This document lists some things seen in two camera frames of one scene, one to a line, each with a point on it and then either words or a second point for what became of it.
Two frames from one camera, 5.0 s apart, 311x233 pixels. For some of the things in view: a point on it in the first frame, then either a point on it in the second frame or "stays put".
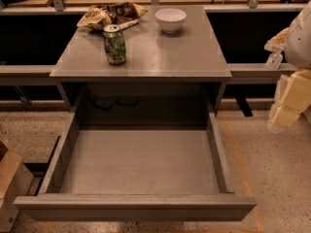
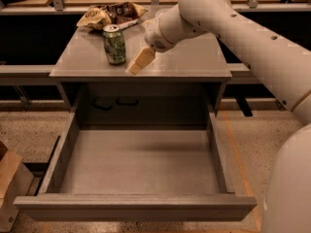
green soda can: [115, 44] stays put
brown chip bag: [122, 14] stays put
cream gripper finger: [292, 99] -> [155, 39]
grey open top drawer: [143, 173] stays put
